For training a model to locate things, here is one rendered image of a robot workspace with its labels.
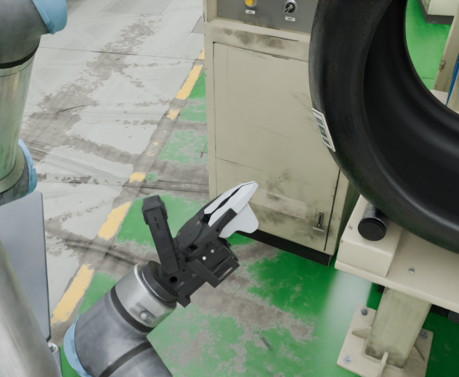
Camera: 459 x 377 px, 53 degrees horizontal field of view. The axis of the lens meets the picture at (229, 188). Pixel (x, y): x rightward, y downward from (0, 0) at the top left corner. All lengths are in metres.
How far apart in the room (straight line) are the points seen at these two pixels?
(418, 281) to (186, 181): 1.59
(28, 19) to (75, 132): 2.22
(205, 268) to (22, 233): 0.69
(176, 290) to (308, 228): 1.13
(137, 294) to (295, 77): 0.96
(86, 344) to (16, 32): 0.43
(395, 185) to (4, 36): 0.52
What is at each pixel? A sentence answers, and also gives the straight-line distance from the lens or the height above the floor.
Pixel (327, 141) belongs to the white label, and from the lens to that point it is 0.69.
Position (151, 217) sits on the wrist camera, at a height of 0.99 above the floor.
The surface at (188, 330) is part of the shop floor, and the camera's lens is 1.71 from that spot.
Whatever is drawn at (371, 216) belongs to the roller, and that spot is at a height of 0.92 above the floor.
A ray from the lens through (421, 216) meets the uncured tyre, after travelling 0.70.
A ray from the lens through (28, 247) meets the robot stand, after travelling 1.23.
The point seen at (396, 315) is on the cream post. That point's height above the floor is 0.27.
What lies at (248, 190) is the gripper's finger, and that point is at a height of 1.00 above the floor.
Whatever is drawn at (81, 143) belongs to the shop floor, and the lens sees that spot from 2.67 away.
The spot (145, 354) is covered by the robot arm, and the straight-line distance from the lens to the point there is 0.72.
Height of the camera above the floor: 1.43
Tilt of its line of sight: 40 degrees down
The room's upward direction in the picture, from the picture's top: straight up
